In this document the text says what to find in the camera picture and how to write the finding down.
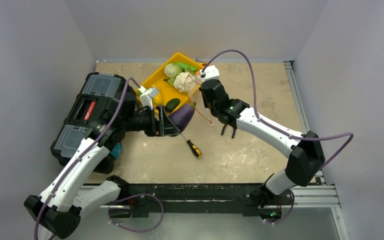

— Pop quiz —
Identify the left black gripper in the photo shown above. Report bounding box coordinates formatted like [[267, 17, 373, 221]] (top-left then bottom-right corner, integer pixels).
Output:
[[122, 104, 180, 137]]

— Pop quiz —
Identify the purple toy eggplant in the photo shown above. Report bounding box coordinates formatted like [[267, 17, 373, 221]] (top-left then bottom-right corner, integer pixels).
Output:
[[168, 102, 196, 132]]

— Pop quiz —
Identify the dark green toy avocado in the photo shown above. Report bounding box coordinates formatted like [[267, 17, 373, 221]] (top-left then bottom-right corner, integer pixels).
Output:
[[164, 98, 181, 113]]

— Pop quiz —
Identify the clear orange zip bag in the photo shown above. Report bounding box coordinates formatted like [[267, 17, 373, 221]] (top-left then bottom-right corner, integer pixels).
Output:
[[183, 73, 216, 131]]

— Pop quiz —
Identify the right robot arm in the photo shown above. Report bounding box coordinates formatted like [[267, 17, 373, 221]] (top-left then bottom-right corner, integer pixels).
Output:
[[199, 79, 325, 204]]

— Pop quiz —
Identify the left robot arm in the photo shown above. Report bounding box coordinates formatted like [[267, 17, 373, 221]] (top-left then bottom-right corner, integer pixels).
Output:
[[24, 107, 184, 240]]

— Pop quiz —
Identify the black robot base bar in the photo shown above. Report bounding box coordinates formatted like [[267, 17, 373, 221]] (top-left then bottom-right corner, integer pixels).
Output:
[[106, 183, 294, 220]]

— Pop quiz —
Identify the white toy cauliflower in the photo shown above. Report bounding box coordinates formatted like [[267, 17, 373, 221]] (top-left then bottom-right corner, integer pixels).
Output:
[[173, 72, 202, 94]]

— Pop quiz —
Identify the yellow plastic bin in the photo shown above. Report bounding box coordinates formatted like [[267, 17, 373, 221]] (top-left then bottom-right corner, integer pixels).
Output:
[[141, 52, 202, 109]]

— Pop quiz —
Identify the yellow black screwdriver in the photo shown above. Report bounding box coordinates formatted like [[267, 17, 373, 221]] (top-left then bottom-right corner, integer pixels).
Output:
[[181, 133, 202, 158]]

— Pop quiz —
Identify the green toy cabbage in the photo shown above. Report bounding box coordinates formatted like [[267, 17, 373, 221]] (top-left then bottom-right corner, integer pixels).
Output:
[[163, 63, 183, 79]]

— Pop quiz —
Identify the black plastic toolbox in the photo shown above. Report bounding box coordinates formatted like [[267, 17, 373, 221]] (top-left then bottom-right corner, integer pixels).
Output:
[[50, 72, 139, 174]]

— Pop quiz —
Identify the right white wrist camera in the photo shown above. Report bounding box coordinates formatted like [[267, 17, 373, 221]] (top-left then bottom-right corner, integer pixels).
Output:
[[199, 65, 220, 83]]

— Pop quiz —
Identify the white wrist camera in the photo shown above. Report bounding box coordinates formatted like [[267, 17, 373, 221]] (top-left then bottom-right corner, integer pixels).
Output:
[[137, 85, 160, 109], [199, 65, 220, 83]]

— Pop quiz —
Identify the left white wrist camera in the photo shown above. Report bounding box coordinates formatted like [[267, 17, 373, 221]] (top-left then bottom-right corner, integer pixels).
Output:
[[137, 85, 160, 109]]

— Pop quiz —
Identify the aluminium frame rail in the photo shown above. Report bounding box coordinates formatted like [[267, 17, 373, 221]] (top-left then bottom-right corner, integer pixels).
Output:
[[283, 61, 350, 240]]

